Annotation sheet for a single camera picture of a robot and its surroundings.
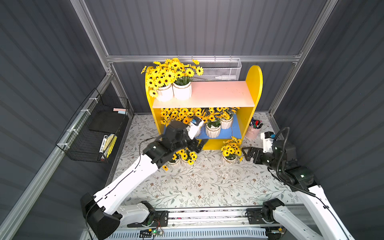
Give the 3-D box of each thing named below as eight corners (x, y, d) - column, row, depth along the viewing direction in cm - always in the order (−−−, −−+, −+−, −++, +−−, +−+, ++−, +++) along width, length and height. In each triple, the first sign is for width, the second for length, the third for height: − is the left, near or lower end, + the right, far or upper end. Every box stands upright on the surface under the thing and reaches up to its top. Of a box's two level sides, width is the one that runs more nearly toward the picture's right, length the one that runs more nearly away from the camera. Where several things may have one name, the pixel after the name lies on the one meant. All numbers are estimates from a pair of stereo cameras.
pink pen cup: (244, 139, 107) (250, 125, 96) (246, 130, 112) (252, 117, 101) (254, 142, 105) (261, 129, 94) (256, 133, 110) (263, 120, 99)
